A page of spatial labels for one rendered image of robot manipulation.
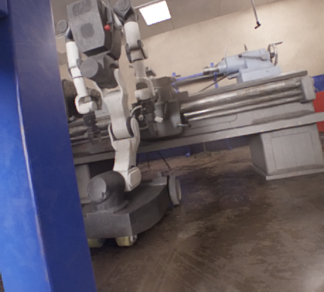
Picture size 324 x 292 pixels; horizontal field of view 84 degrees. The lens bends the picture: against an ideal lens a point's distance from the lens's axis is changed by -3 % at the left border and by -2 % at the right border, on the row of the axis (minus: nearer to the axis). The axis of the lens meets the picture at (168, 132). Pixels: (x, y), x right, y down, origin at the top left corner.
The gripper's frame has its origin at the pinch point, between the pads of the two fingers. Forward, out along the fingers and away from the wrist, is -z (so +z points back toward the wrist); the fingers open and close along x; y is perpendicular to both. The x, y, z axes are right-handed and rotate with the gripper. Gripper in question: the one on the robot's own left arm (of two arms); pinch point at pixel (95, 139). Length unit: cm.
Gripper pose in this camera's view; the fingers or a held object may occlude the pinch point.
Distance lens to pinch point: 144.0
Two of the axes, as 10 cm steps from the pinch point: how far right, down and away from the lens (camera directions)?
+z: -2.2, -9.6, -1.5
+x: 1.5, -1.9, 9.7
